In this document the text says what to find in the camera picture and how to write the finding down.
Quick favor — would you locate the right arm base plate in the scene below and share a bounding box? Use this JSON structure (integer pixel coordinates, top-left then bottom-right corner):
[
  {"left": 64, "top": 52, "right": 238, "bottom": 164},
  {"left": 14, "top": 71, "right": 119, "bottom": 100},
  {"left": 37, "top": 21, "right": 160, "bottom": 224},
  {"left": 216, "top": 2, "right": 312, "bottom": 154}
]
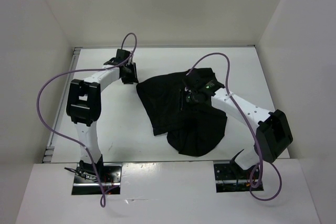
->
[{"left": 213, "top": 162, "right": 264, "bottom": 193}]

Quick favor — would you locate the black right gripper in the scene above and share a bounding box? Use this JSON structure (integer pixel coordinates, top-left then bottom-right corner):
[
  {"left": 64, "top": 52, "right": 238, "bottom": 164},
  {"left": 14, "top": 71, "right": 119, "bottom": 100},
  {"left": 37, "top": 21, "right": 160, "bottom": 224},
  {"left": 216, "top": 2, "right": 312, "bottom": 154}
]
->
[{"left": 175, "top": 88, "right": 199, "bottom": 116}]

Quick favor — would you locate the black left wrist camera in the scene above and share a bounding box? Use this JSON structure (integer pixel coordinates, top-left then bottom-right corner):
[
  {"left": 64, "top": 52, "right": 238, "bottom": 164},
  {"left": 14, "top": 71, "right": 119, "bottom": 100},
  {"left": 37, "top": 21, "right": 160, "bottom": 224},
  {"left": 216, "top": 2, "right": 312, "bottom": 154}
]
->
[{"left": 115, "top": 49, "right": 133, "bottom": 64}]

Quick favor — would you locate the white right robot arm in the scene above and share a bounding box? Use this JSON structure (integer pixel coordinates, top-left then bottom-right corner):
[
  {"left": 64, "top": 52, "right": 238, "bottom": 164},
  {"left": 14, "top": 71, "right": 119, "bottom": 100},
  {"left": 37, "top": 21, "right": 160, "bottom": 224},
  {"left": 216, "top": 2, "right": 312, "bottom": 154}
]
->
[{"left": 182, "top": 77, "right": 293, "bottom": 178}]

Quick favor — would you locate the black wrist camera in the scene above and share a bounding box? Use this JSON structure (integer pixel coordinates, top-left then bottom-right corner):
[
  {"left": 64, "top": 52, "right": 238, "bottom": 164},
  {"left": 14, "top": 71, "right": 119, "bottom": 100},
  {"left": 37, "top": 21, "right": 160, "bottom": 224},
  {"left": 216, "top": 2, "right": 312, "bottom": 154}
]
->
[
  {"left": 115, "top": 49, "right": 133, "bottom": 64},
  {"left": 183, "top": 70, "right": 206, "bottom": 90}
]

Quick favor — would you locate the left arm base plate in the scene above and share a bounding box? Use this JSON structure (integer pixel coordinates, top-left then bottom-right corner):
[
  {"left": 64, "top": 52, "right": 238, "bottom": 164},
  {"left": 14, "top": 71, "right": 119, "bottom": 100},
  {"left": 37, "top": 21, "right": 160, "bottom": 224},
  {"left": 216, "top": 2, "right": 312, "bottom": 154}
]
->
[{"left": 70, "top": 163, "right": 122, "bottom": 195}]

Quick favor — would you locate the black skirt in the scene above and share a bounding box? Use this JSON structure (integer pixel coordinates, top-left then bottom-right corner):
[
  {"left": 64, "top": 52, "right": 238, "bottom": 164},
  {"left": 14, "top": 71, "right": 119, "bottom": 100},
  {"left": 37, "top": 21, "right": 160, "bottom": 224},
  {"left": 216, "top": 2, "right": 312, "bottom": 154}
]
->
[{"left": 136, "top": 72, "right": 227, "bottom": 157}]

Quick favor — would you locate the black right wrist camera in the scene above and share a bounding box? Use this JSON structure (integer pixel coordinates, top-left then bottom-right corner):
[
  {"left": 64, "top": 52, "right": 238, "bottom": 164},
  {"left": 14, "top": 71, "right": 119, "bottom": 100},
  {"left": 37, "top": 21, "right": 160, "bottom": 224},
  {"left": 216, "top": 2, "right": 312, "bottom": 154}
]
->
[{"left": 183, "top": 70, "right": 206, "bottom": 90}]

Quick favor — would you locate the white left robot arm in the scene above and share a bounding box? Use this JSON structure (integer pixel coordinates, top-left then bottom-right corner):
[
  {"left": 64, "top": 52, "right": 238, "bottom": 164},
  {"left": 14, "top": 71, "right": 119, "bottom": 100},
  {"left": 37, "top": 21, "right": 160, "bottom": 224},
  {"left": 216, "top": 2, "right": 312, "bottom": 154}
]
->
[{"left": 66, "top": 62, "right": 139, "bottom": 182}]

